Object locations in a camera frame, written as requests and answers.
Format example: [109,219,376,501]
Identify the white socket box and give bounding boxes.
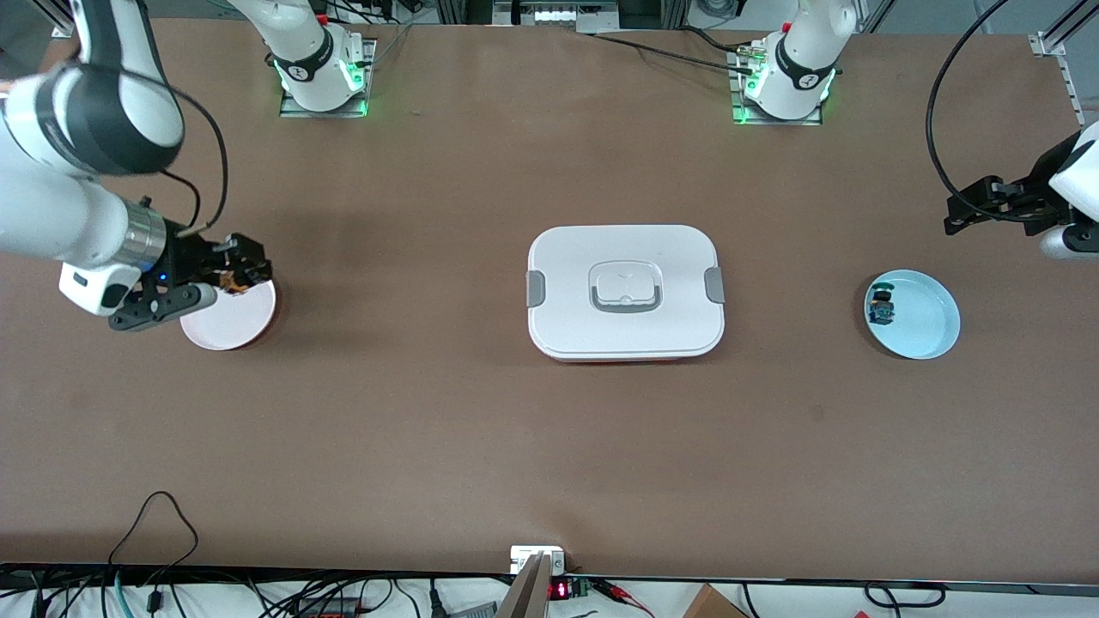
[510,546,567,575]

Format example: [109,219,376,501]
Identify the white lunch box grey latches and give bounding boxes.
[526,225,726,363]

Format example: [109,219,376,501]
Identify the black looped cable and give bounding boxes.
[107,490,200,595]

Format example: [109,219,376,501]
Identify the black orange device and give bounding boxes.
[296,596,362,618]

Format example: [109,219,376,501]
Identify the brown cardboard box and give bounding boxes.
[683,584,749,618]

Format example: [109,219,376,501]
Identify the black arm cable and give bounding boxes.
[155,77,231,235]
[924,0,1045,227]

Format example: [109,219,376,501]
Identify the red clip lead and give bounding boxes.
[592,579,656,618]

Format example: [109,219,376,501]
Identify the black coiled cable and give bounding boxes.
[862,582,948,609]

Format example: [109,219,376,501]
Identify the aluminium profile corner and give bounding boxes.
[34,0,78,39]

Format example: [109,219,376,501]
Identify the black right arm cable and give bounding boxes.
[155,77,231,235]

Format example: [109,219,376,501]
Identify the aluminium profile bracket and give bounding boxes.
[1029,0,1099,174]

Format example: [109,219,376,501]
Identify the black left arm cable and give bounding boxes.
[924,0,1045,227]

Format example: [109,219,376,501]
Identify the wooden slat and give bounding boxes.
[496,553,552,618]

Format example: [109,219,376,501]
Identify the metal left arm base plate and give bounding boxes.
[730,47,826,128]

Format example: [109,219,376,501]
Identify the light blue round plate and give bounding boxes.
[864,270,961,361]

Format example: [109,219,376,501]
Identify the black cable on table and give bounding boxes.
[577,28,762,75]

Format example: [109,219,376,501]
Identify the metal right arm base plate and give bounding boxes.
[279,39,378,119]

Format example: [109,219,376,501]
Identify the aluminium frame rail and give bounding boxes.
[493,0,621,34]

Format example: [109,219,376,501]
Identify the pink round plate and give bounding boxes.
[179,276,277,352]

